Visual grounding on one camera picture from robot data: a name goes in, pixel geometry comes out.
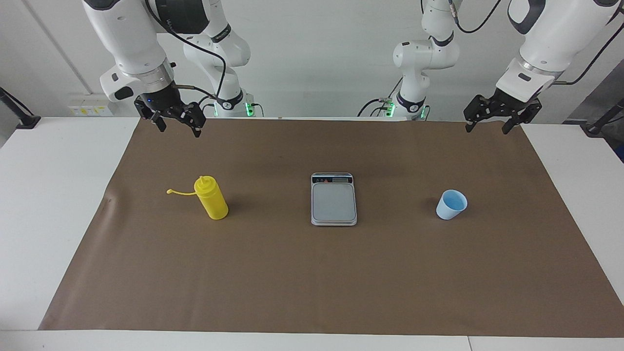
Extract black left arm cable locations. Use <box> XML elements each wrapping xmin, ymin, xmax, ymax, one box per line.
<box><xmin>446</xmin><ymin>0</ymin><xmax>624</xmax><ymax>86</ymax></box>

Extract black right base cables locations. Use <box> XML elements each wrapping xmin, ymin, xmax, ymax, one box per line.
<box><xmin>200</xmin><ymin>97</ymin><xmax>265</xmax><ymax>117</ymax></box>

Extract black base cables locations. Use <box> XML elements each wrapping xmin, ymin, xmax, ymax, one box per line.
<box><xmin>200</xmin><ymin>97</ymin><xmax>265</xmax><ymax>117</ymax></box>
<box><xmin>357</xmin><ymin>78</ymin><xmax>404</xmax><ymax>117</ymax></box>

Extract yellow squeeze bottle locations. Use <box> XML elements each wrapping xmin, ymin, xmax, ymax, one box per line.
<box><xmin>166</xmin><ymin>175</ymin><xmax>229</xmax><ymax>220</ymax></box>

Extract brown paper table mat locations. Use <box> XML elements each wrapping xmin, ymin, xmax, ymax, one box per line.
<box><xmin>38</xmin><ymin>117</ymin><xmax>624</xmax><ymax>338</ymax></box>

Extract black left base cables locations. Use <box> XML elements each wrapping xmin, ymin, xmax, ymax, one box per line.
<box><xmin>357</xmin><ymin>78</ymin><xmax>404</xmax><ymax>117</ymax></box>

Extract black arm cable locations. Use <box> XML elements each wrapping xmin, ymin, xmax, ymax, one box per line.
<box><xmin>446</xmin><ymin>0</ymin><xmax>624</xmax><ymax>86</ymax></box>
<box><xmin>144</xmin><ymin>0</ymin><xmax>229</xmax><ymax>100</ymax></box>

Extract silver digital kitchen scale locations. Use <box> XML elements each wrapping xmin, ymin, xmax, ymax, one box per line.
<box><xmin>311</xmin><ymin>173</ymin><xmax>358</xmax><ymax>227</ymax></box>

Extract white wall socket box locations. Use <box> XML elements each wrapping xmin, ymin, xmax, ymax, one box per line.
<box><xmin>68</xmin><ymin>99</ymin><xmax>114</xmax><ymax>117</ymax></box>

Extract light blue plastic cup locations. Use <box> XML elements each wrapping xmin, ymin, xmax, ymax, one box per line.
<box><xmin>436</xmin><ymin>190</ymin><xmax>468</xmax><ymax>220</ymax></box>

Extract black clamp stand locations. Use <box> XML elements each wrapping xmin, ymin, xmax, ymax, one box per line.
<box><xmin>580</xmin><ymin>97</ymin><xmax>624</xmax><ymax>137</ymax></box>
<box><xmin>0</xmin><ymin>87</ymin><xmax>41</xmax><ymax>130</ymax></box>

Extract dark grey panel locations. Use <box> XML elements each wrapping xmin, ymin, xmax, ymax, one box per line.
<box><xmin>563</xmin><ymin>61</ymin><xmax>624</xmax><ymax>125</ymax></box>

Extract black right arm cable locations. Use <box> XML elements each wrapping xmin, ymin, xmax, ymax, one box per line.
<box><xmin>144</xmin><ymin>0</ymin><xmax>229</xmax><ymax>100</ymax></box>

